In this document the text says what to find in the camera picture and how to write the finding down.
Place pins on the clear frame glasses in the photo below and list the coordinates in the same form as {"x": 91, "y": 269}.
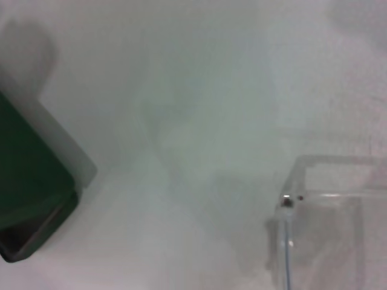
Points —
{"x": 285, "y": 217}

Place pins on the green glasses case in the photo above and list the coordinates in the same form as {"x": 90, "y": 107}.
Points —
{"x": 30, "y": 169}

